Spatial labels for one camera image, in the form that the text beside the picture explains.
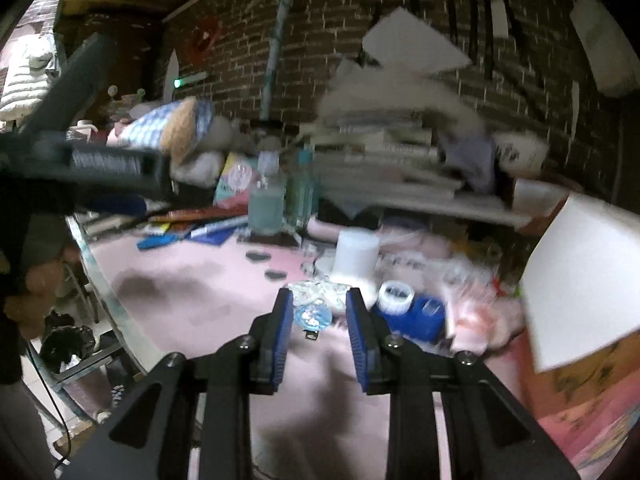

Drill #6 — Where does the blue round keychain charm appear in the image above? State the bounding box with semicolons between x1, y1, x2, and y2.
286;280;350;340

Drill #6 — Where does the white cylindrical jar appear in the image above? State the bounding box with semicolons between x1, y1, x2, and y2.
330;228;381;281

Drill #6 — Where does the dark blue packet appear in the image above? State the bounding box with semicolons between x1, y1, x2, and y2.
190;228;236;247

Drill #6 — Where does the white pen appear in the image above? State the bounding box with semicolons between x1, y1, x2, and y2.
190;214;248;238

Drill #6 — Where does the blue plastic card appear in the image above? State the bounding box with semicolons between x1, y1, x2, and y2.
137;233;182;252

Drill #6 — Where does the frosted clear plastic bottle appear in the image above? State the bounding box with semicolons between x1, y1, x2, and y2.
248;152;286;236

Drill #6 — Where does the green glass bottle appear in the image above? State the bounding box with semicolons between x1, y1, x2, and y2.
285;148;320;231

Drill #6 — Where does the kotex pad package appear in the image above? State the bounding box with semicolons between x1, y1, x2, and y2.
213;153;258;208

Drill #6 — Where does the plush toy with plaid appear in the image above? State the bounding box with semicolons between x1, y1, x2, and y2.
106;96;240;188

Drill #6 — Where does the stack of books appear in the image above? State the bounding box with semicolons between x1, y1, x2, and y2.
296;116;530;229

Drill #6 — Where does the purple grey cloth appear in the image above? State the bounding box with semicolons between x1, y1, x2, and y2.
439;134;496;194

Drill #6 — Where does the white cardboard box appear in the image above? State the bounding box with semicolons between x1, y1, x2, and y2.
521;194;639;372

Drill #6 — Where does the panda print white bowl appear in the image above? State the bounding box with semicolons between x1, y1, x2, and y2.
494;131;549;178

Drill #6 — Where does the white fluffy fur item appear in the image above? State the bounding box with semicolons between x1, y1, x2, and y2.
317;60;486;139

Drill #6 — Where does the white paper sheet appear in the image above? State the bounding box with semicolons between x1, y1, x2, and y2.
362;8;471;75

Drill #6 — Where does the white tote bag on wall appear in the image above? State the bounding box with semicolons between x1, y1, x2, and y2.
570;0;639;98

